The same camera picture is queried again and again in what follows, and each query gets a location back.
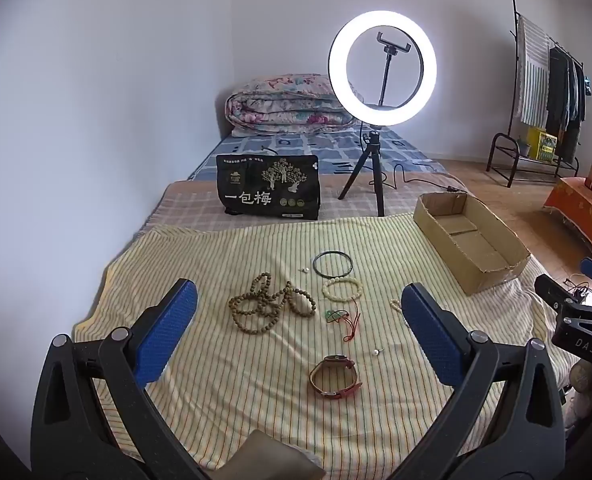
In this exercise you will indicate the dark hanging clothes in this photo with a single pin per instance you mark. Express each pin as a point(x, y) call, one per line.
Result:
point(563, 95)

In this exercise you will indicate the yellow box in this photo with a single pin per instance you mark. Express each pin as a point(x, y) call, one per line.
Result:
point(541, 144)

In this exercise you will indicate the blue patterned bed sheet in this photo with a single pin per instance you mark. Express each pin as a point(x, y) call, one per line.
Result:
point(296, 147)

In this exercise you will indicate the cardboard box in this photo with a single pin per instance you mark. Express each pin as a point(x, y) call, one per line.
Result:
point(481, 255)

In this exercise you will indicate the black printed bag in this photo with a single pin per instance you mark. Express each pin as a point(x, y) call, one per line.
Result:
point(268, 187)

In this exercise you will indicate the yellow striped blanket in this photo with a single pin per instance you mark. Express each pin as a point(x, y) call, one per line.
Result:
point(256, 400)

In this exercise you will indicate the black tripod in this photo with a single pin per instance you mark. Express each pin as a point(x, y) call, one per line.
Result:
point(371, 165)

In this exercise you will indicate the person's right hand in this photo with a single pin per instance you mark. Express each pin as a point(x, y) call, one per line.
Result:
point(583, 380)

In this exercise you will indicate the orange covered bench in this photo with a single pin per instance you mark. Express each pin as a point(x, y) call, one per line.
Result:
point(576, 210)

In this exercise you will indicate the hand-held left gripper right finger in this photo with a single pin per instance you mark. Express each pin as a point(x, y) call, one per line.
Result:
point(426, 330)

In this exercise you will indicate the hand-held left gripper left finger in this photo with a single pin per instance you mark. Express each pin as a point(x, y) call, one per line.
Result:
point(168, 330)

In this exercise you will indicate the folded floral quilt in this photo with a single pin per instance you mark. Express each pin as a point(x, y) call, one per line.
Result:
point(286, 105)

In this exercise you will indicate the plaid blanket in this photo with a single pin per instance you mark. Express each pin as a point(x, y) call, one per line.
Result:
point(195, 205)

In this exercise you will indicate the dark thin bangle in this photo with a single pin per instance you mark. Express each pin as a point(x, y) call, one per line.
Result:
point(316, 265)

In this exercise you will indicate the black phone holder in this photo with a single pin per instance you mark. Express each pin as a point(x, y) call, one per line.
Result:
point(387, 75)

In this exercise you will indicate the striped hanging cloth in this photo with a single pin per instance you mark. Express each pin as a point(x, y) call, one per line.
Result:
point(533, 70)

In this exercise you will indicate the tan cloth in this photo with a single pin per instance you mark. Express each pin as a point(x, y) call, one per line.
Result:
point(276, 457)

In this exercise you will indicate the black metal clothes rack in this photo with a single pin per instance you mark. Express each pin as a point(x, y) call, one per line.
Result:
point(515, 60)

